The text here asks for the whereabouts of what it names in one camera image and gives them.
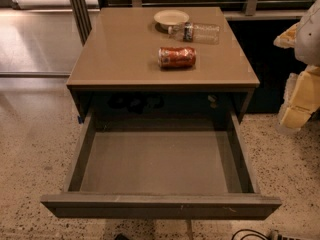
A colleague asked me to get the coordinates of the red coke can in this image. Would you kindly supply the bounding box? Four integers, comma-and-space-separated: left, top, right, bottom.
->
158, 47, 196, 68

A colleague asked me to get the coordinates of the white ceramic bowl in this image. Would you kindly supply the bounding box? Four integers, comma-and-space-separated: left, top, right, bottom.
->
154, 10, 189, 30

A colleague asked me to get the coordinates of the grey cabinet with glossy top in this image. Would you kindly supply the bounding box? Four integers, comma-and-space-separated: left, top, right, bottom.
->
67, 7, 259, 118

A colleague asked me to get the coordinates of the open grey top drawer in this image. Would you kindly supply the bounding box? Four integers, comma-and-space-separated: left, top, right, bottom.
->
41, 112, 281, 220

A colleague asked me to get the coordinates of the clear plastic water bottle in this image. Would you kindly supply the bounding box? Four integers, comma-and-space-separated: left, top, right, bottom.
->
168, 22, 220, 45

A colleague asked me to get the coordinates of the black cable on floor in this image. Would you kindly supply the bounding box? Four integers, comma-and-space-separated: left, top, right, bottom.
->
230, 228, 272, 240

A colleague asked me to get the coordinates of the small black object on floor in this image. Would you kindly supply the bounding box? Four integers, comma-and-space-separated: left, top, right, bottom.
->
115, 234, 129, 240

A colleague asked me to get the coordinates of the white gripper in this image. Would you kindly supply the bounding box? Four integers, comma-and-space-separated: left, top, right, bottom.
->
273, 0, 320, 129

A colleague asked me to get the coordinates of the white power strip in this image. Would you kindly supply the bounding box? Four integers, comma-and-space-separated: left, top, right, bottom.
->
268, 230, 312, 240

